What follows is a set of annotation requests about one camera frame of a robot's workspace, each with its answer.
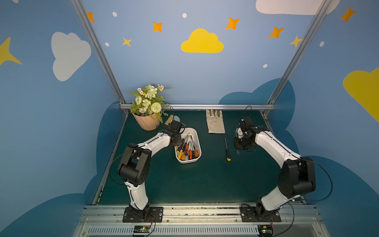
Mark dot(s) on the aluminium frame post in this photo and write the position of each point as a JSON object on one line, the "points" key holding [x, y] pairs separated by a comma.
{"points": [[308, 36], [89, 29]]}

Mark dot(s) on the left small circuit board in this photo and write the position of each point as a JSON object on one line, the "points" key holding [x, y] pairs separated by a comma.
{"points": [[141, 230]]}

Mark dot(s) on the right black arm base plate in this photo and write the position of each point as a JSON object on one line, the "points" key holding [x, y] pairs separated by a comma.
{"points": [[258, 214]]}

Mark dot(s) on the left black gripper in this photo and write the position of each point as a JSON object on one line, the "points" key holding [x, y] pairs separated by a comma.
{"points": [[180, 140]]}

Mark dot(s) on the white plastic storage box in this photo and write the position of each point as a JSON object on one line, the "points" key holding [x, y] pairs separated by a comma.
{"points": [[196, 147]]}

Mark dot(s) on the black yellow screwdriver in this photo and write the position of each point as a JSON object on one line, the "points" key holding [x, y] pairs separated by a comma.
{"points": [[228, 155]]}

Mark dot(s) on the left aluminium frame post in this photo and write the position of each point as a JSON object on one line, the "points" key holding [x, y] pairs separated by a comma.
{"points": [[89, 29]]}

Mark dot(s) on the tan flower pot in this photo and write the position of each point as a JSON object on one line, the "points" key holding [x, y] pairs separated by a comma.
{"points": [[148, 123]]}

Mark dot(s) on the yellow handle screwdriver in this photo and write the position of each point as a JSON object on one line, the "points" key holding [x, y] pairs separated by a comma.
{"points": [[182, 148]]}

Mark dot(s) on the front aluminium mounting rail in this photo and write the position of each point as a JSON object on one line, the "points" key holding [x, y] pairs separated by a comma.
{"points": [[201, 220]]}

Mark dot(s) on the horizontal aluminium frame rail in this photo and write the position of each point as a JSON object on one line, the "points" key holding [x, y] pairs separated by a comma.
{"points": [[188, 107]]}

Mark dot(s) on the small circuit board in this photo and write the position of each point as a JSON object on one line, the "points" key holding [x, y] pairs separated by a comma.
{"points": [[265, 231], [141, 230]]}

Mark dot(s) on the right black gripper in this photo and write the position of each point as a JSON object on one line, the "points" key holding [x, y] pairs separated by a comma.
{"points": [[241, 143]]}

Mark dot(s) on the beige work glove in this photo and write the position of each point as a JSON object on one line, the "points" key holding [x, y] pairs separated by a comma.
{"points": [[215, 121]]}

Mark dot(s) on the white green artificial flowers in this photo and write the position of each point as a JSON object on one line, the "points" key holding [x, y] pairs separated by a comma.
{"points": [[148, 102]]}

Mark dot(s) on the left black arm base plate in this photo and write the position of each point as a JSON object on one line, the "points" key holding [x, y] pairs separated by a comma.
{"points": [[148, 214]]}

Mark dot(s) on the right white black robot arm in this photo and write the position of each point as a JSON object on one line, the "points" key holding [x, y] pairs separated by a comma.
{"points": [[297, 175]]}

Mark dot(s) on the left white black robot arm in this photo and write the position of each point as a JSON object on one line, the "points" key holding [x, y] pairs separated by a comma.
{"points": [[135, 162]]}

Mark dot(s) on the right aluminium frame post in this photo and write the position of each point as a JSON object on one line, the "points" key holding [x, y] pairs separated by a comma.
{"points": [[308, 36]]}

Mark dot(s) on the right small circuit board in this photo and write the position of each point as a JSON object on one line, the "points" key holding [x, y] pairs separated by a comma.
{"points": [[265, 231]]}

